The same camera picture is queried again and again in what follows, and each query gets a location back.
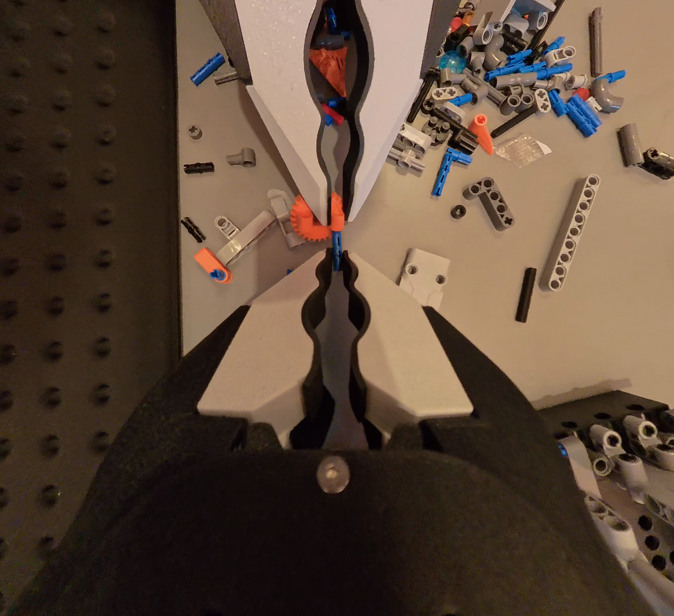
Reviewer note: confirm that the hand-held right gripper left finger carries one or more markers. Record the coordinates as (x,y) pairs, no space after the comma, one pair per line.
(258,363)

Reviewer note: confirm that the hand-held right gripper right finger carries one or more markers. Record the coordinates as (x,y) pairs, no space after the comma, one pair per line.
(410,363)

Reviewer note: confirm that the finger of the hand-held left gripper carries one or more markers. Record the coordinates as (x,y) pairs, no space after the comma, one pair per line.
(400,21)
(274,47)

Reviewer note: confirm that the pile of small building parts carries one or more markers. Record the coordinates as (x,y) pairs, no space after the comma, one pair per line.
(500,74)

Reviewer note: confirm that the long blue pin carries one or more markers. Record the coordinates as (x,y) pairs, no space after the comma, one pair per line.
(337,253)

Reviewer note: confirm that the orange toothed gear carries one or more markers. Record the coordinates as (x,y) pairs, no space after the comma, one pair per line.
(305,224)

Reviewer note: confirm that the small grey elbow connector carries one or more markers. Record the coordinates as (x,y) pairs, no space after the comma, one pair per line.
(243,156)

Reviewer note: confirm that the black flat link piece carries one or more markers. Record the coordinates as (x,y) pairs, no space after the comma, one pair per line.
(658,161)

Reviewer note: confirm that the grey rectangular panel piece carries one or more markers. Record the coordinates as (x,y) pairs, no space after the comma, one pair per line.
(424,271)

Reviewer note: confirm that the orange connector block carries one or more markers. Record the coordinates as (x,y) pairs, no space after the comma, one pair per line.
(208,262)

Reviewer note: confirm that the short black axle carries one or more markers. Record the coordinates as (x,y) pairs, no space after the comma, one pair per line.
(525,295)

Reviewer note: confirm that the light grey axle pin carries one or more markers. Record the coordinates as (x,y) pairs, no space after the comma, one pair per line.
(406,161)

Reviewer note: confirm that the black double-ended pin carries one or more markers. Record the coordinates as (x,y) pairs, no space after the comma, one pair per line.
(199,167)

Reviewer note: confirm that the black short pin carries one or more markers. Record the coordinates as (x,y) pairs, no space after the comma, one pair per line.
(193,230)

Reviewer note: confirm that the small clear sticker bag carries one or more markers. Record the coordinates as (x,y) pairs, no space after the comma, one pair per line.
(521,150)

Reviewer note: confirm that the dark grey angled beam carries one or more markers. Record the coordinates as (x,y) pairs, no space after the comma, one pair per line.
(497,205)

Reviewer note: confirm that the long grey holed beam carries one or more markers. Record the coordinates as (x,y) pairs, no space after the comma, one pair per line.
(568,234)

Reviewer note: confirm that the grey partly built model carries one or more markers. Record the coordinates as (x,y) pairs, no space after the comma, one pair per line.
(626,468)

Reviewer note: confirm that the grey tube connector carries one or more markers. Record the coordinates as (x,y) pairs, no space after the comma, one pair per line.
(630,145)

